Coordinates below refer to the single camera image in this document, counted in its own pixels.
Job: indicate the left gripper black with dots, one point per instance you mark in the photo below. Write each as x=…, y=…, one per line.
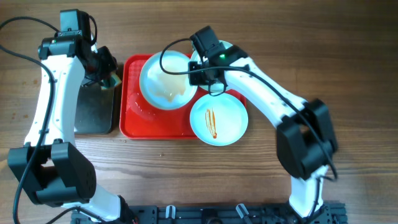
x=109, y=65

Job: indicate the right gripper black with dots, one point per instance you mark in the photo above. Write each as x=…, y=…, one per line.
x=194, y=79

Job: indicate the green yellow sponge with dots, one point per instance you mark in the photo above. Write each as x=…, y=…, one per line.
x=111, y=82

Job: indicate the white plate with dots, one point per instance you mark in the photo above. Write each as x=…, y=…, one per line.
x=219, y=120
x=162, y=84
x=216, y=87

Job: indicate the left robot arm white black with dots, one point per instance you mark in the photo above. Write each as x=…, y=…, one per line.
x=50, y=169

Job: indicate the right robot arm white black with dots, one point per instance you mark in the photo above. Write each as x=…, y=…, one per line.
x=305, y=138

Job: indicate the black water tray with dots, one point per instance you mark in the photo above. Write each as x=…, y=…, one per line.
x=97, y=110

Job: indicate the red plastic tray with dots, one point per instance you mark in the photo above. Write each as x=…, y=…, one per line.
x=141, y=121

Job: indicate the white plate top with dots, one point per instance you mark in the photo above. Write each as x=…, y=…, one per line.
x=216, y=87

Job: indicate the black mounting rail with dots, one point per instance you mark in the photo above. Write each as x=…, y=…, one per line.
x=278, y=213

